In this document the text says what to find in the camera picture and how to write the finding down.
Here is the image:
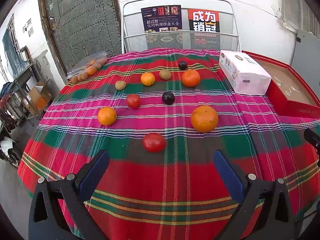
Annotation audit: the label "large orange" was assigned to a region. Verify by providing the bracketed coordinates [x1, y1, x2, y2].
[190, 105, 219, 133]

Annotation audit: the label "red tomato front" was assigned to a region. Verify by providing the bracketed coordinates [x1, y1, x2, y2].
[143, 133, 166, 153]

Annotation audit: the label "red tomato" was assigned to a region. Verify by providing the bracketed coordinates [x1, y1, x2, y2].
[143, 133, 166, 153]
[126, 94, 140, 109]

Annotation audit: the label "mandarin orange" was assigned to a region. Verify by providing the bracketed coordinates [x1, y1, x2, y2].
[181, 69, 201, 88]

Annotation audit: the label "dark plum back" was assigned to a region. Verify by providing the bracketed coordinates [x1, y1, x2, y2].
[178, 61, 188, 70]

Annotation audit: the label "dark plum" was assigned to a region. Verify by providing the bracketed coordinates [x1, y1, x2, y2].
[178, 61, 188, 70]
[162, 92, 175, 105]

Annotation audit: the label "kiwi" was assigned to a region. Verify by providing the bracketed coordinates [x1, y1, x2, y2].
[115, 80, 126, 91]
[159, 69, 172, 81]

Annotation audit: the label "small orange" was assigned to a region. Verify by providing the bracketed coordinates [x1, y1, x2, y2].
[140, 72, 156, 86]

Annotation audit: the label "grey cabinet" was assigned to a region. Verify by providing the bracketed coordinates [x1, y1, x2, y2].
[290, 28, 320, 98]

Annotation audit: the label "red cardboard tray box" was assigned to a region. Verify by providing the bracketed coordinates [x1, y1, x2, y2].
[245, 51, 319, 119]

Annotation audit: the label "white pink tissue pack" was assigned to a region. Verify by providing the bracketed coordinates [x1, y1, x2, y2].
[219, 50, 271, 95]

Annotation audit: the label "cardboard box on shelf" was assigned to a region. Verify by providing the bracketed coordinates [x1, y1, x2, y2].
[22, 81, 52, 114]

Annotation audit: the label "metal shelf cart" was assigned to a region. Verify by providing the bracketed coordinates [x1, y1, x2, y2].
[7, 45, 46, 120]

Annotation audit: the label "clear plastic fruit container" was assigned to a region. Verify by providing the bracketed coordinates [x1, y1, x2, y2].
[67, 51, 107, 80]

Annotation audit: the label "plaid red tablecloth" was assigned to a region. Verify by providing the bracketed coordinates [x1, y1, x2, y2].
[18, 48, 319, 239]

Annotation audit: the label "red black book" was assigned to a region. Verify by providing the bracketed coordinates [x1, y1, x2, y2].
[188, 9, 220, 33]

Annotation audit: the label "dark blue cookbook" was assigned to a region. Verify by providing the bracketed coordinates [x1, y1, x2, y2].
[141, 5, 182, 33]

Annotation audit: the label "white metal mesh rack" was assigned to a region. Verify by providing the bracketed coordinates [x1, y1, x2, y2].
[121, 0, 241, 53]

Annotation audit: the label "studded metal door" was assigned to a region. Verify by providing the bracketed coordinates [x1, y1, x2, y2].
[38, 0, 121, 77]

